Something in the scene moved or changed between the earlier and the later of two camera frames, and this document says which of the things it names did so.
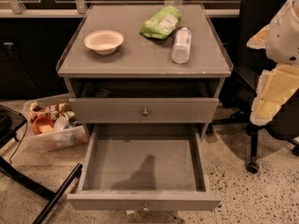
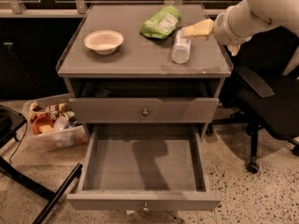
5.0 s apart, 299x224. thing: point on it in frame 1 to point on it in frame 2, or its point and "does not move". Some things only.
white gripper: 284,39 to 222,29
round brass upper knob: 145,112 does not move
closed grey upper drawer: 143,110 does not move
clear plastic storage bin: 49,124 does not move
